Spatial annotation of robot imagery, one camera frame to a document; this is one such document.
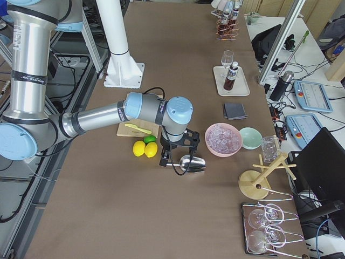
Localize black backpack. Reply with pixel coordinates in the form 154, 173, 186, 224
251, 24, 281, 65

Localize cream rabbit tray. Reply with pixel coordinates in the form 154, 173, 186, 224
213, 66, 250, 97

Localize blue teach pendant near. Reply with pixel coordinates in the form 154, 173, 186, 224
285, 113, 323, 149

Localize black steel thermos bottle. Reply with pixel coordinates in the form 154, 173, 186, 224
270, 71, 294, 101

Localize pastel cups rack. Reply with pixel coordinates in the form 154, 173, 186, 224
211, 0, 243, 17

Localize blue teach pendant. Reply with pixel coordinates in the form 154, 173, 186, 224
285, 113, 323, 149
293, 80, 333, 113

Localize yellow lemon far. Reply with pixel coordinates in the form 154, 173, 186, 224
132, 140, 146, 157

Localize yellow plastic knife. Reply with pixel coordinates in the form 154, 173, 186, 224
125, 123, 152, 135

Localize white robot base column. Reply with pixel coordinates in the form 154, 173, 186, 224
96, 0, 144, 89

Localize copper wire bottle basket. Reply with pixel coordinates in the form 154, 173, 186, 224
216, 8, 239, 41

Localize black computer monitor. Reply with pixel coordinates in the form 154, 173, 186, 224
294, 127, 344, 210

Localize yellow lemon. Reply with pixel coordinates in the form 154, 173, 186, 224
132, 140, 146, 157
144, 142, 158, 158

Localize clear wine glass on tray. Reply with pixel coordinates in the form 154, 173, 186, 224
221, 50, 233, 77

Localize aluminium frame post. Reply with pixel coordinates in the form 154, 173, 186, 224
258, 0, 305, 86

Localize green lime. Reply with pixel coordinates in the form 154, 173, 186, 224
143, 135, 156, 144

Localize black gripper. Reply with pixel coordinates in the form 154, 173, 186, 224
159, 131, 178, 166

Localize folded grey cloth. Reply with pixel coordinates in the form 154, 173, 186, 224
223, 103, 248, 120

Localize upside-down wine glass upper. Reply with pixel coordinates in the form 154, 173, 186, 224
247, 203, 299, 230

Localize bamboo cutting board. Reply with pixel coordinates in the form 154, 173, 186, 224
116, 119, 159, 138

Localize clear textured tumbler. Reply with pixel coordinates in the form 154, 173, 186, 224
261, 135, 280, 163

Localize steel ice scoop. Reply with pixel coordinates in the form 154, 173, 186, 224
167, 155, 206, 173

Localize black metal glass rack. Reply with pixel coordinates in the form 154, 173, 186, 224
241, 203, 278, 258

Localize wooden cup tree stand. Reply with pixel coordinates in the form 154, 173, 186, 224
238, 134, 297, 200

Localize tea bottle white cap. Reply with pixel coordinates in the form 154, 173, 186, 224
223, 61, 238, 91

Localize upside-down wine glass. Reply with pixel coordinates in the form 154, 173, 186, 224
246, 224, 304, 255
247, 203, 299, 230

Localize green ceramic bowl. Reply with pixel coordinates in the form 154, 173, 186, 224
239, 127, 262, 150

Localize yellow lemon near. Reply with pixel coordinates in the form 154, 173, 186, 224
144, 142, 158, 158

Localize pink bowl of ice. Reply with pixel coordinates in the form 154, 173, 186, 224
205, 123, 243, 158

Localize blue teach pendant far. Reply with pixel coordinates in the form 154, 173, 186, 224
293, 80, 333, 113

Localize upside-down wine glass lower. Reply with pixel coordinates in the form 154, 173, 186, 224
246, 224, 304, 255

